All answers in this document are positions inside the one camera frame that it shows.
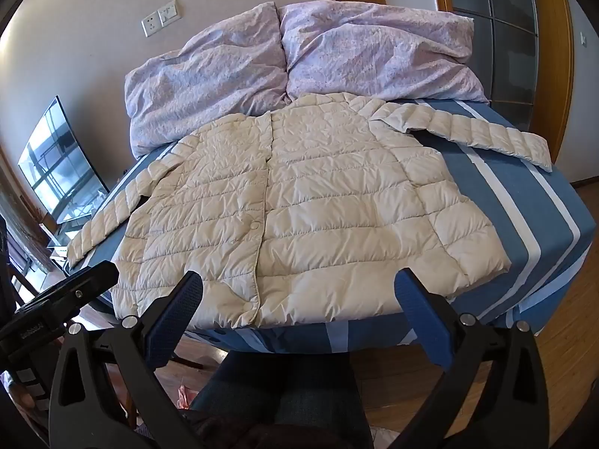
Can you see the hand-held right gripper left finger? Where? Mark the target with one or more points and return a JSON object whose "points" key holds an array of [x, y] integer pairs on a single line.
{"points": [[175, 313]]}

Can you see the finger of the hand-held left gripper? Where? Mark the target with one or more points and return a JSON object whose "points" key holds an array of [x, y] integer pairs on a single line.
{"points": [[89, 283]]}

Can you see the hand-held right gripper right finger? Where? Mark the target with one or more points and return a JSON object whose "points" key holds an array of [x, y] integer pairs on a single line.
{"points": [[423, 318]]}

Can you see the cream quilted down jacket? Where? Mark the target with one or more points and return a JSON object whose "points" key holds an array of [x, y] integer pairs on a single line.
{"points": [[318, 215]]}

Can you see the pink scrap on floor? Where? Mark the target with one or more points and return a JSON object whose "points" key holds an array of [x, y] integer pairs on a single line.
{"points": [[185, 397]]}

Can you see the flat screen television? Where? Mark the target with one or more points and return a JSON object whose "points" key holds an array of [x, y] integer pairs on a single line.
{"points": [[61, 163]]}

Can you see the person's legs in jeans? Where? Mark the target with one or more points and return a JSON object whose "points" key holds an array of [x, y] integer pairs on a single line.
{"points": [[290, 393]]}

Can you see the blue white striped bed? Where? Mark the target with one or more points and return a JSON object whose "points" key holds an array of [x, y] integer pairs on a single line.
{"points": [[514, 206]]}

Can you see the white wall socket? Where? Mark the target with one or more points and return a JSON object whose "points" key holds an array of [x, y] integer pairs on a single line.
{"points": [[151, 23]]}

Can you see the white wall switch plate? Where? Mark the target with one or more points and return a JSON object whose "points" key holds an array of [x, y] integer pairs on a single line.
{"points": [[169, 14]]}

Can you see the wooden wardrobe frame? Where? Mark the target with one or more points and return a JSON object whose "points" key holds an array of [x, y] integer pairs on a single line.
{"points": [[554, 56]]}

